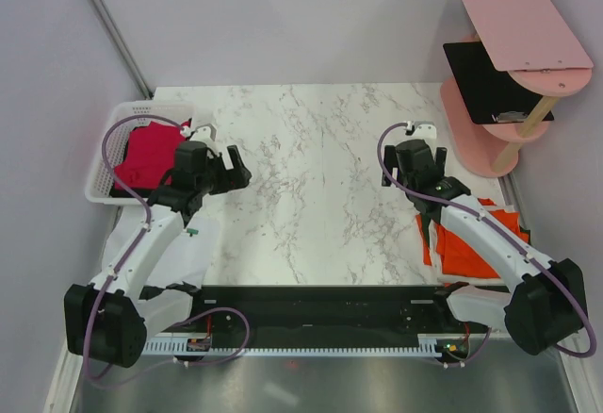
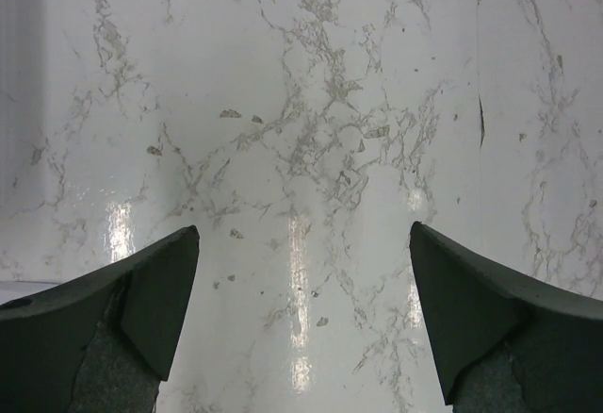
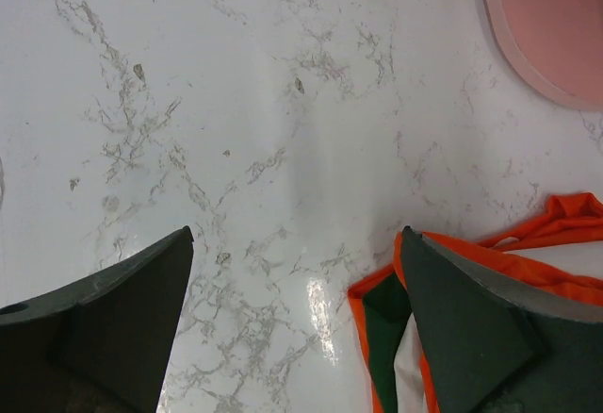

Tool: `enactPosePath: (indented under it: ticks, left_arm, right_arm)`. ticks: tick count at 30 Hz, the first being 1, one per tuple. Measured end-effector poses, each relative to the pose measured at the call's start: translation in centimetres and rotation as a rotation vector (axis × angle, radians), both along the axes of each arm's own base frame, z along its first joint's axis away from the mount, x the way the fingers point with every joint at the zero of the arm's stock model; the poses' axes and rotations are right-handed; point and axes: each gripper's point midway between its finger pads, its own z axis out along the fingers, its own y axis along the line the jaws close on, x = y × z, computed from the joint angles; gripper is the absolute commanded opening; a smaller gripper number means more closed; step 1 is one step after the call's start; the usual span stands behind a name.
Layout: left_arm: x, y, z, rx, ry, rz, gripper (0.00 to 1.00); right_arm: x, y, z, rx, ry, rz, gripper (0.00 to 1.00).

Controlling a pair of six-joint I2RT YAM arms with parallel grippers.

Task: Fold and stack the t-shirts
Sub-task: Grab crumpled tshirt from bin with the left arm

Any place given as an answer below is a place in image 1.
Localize aluminium frame post left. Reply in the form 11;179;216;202
88;0;154;100

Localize white folded cloth under stack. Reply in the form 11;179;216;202
424;198;530;286

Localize black clipboard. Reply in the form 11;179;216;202
443;41;543;125

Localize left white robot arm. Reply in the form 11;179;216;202
64;140;252;368

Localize orange folded t shirt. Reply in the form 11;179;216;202
416;198;530;280

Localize pink clipboard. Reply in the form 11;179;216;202
462;0;594;71

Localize black t shirt in basket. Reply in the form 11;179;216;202
114;126;151;198

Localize white plastic laundry basket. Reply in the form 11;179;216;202
85;100;215;207

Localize white slotted cable duct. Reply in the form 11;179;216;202
142;333;442;358

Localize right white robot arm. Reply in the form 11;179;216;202
377;140;597;358

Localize red t shirt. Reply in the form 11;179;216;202
114;122;186;197

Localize green t shirt under orange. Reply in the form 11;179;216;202
416;214;439;250

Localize white paper sheet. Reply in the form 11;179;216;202
102;206;220;288

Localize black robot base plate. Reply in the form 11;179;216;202
177;286;486;348

